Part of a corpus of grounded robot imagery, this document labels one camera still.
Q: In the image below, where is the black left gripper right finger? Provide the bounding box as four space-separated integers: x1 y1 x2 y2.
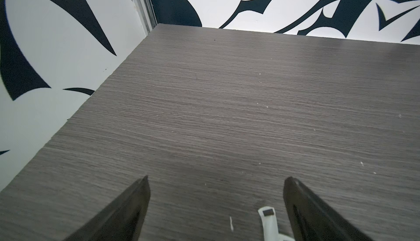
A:
283 176 372 241

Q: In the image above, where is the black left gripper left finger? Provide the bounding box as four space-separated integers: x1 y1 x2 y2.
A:
65 176 151 241

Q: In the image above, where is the small white paper scrap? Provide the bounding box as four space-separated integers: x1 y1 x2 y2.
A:
229 216 234 232

